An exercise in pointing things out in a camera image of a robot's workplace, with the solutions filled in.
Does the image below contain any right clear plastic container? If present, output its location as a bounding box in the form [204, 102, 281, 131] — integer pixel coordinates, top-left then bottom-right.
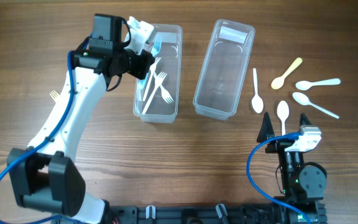
[193, 19, 255, 120]

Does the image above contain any thin white spoon left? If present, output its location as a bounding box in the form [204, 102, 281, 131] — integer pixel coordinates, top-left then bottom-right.
[251, 68, 264, 113]

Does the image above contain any yellow plastic spoon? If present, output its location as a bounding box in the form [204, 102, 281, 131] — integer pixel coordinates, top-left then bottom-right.
[271, 57, 303, 90]

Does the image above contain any white spoon near gripper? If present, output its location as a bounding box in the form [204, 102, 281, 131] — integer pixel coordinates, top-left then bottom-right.
[277, 101, 290, 136]

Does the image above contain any white spoon far right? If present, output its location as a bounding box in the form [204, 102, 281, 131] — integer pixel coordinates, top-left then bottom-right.
[292, 92, 339, 119]

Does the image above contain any yellow plastic fork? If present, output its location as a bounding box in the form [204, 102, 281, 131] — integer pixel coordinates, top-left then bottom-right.
[50, 90, 60, 103]

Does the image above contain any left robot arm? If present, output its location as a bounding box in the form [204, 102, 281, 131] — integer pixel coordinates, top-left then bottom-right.
[7, 14, 156, 223]

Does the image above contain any left clear plastic container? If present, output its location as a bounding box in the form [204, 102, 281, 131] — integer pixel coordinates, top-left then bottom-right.
[133, 24, 183, 123]

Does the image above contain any light blue plastic fork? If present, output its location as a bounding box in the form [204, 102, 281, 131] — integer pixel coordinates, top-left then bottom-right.
[137, 34, 162, 90]

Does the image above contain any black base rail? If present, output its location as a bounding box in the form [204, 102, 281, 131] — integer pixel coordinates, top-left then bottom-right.
[104, 203, 328, 224]

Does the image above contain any blue cable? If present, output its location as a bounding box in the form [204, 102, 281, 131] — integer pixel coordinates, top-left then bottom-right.
[246, 133, 312, 224]
[0, 49, 77, 224]

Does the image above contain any thin white fork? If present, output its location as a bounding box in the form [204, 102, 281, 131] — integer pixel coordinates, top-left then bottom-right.
[159, 85, 173, 103]

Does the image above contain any clear plastic container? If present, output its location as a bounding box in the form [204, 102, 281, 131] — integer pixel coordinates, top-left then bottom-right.
[193, 19, 255, 120]
[133, 24, 183, 123]

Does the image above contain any right blue cable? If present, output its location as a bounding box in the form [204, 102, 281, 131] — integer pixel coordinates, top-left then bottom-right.
[246, 133, 312, 224]

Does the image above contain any left blue cable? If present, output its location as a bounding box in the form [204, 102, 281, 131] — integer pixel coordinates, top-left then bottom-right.
[0, 49, 77, 224]

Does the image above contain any curved white plastic fork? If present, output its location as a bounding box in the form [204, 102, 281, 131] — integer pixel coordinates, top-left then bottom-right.
[142, 57, 161, 101]

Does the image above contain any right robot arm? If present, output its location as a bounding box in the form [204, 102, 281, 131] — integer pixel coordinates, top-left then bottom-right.
[249, 113, 328, 223]

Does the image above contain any light blue plastic spoon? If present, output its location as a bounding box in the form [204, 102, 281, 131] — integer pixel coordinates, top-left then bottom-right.
[295, 78, 341, 91]

